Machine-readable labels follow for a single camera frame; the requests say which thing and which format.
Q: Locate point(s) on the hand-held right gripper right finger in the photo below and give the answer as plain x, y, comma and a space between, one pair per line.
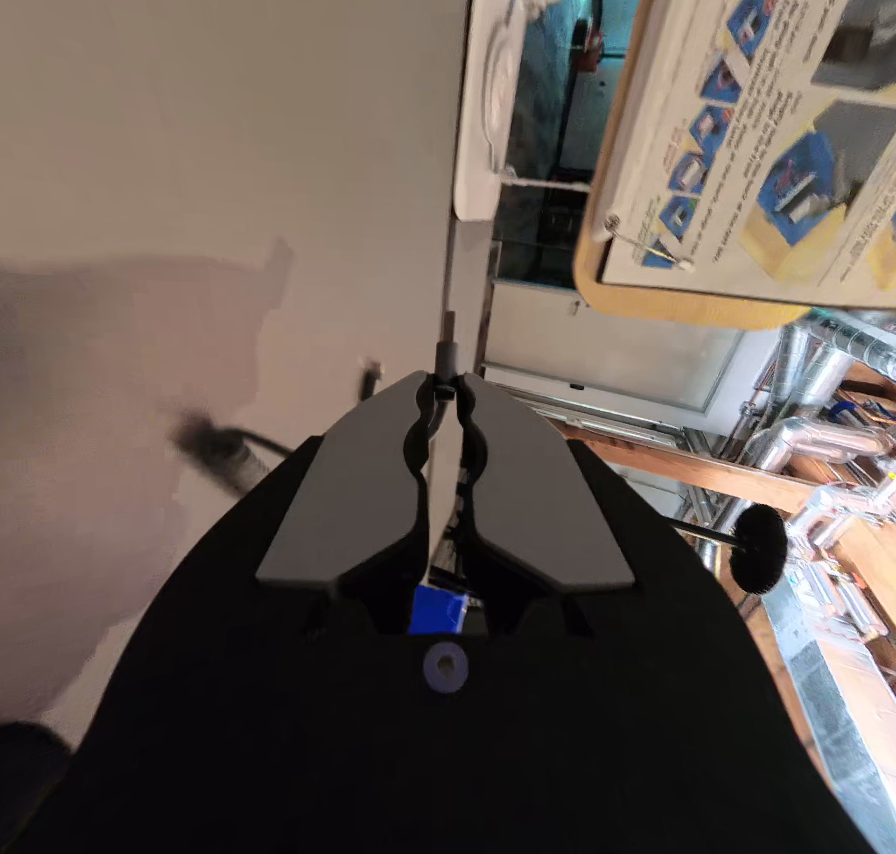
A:
546, 511

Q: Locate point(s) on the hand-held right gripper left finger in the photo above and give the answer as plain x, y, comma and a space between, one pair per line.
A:
343, 504

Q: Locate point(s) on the silver ribbed round duct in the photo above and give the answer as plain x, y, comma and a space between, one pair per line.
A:
861, 350

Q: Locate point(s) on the white door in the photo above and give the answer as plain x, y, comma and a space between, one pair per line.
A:
616, 350

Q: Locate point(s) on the small red object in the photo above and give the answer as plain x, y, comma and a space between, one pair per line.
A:
590, 45

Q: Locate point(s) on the blue plastic bin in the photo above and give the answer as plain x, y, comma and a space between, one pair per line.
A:
437, 609

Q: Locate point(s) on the printed instruction sheet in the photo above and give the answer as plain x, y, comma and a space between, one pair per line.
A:
770, 167

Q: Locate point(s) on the silver rectangular foil duct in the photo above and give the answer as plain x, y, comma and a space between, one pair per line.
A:
840, 714

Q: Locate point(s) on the black pole with round disc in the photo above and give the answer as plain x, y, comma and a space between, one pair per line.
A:
759, 549

